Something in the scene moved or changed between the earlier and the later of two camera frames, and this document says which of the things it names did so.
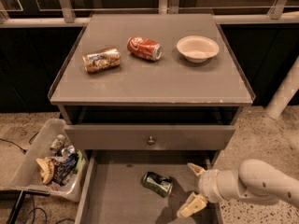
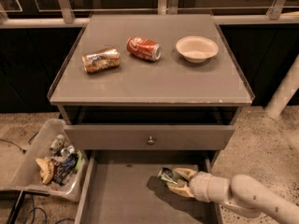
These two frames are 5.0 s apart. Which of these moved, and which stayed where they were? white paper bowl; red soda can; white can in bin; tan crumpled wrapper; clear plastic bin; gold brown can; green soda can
Moved: green soda can
Stayed: gold brown can; clear plastic bin; tan crumpled wrapper; white paper bowl; red soda can; white can in bin
